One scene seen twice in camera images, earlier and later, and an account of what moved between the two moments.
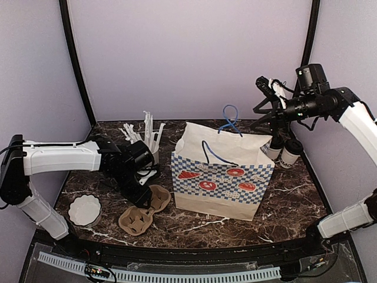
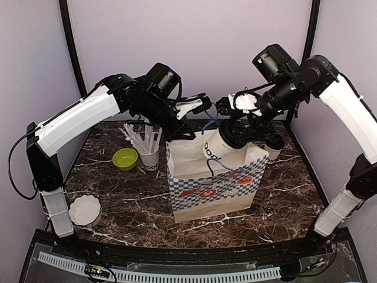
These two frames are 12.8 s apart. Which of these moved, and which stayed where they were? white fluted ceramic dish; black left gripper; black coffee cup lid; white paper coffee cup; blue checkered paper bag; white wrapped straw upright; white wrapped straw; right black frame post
Moved: black left gripper; blue checkered paper bag; black coffee cup lid; white paper coffee cup
Stayed: white fluted ceramic dish; white wrapped straw; white wrapped straw upright; right black frame post
